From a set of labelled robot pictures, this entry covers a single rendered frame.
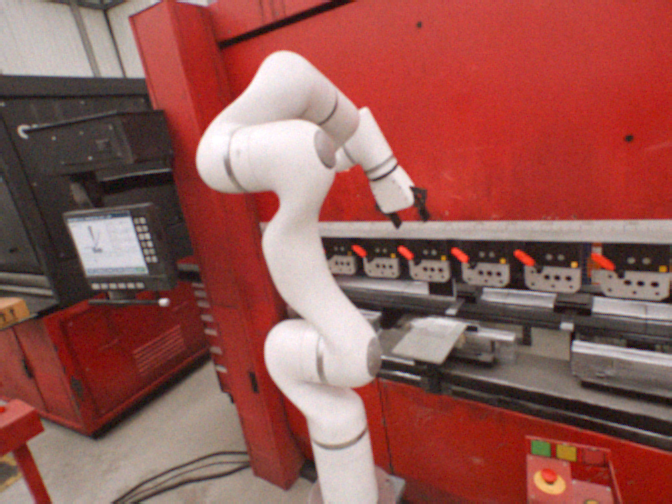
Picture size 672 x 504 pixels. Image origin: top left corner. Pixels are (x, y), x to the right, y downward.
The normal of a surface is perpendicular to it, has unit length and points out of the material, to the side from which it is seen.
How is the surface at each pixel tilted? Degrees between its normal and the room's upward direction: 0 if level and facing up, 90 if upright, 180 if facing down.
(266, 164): 96
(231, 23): 90
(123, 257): 90
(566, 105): 90
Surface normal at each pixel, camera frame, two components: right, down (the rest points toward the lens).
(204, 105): 0.82, 0.04
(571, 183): -0.55, 0.33
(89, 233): -0.33, 0.33
